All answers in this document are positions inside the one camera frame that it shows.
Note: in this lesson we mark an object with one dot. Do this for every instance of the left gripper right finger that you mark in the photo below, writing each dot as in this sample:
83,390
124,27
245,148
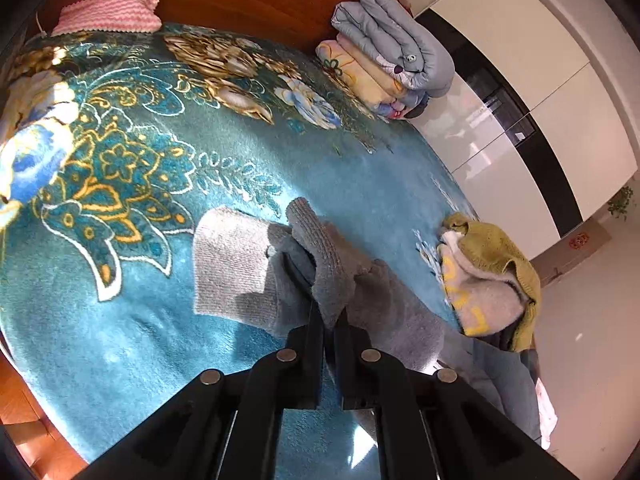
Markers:
432,427

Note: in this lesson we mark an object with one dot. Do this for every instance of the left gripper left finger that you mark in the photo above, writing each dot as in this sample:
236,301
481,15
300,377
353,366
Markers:
223,426

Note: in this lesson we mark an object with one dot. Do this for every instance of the grey-blue knit sweater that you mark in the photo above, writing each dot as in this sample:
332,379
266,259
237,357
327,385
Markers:
269,276

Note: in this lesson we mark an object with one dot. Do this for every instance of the dark grey garment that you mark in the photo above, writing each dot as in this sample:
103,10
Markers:
503,341

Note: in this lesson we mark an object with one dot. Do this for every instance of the white yellow fuzzy sweater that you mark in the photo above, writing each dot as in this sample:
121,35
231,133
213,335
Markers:
485,303

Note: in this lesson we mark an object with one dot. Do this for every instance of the mustard yellow knit sweater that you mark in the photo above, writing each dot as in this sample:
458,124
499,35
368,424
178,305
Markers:
490,249

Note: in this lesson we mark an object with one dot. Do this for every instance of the red door decoration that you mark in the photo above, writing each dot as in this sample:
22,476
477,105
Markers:
578,241

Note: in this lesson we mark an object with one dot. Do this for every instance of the beige room door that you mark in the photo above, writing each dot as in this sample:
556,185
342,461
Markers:
559,260

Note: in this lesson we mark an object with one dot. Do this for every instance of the green hanging plant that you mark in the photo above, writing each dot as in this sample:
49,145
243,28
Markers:
618,206

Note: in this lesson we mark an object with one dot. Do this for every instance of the white glossy wardrobe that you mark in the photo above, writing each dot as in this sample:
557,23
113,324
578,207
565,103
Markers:
533,129

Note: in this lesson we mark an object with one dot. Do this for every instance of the teal floral bedspread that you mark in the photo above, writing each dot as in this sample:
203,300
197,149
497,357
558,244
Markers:
123,143

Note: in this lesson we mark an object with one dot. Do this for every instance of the light blue folded quilt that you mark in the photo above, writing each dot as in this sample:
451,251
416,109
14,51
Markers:
388,34

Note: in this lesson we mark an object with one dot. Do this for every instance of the floral folded quilt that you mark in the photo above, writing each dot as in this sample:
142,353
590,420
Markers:
375,89

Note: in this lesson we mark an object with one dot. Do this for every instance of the pink zigzag pillow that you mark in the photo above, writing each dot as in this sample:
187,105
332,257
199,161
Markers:
108,16

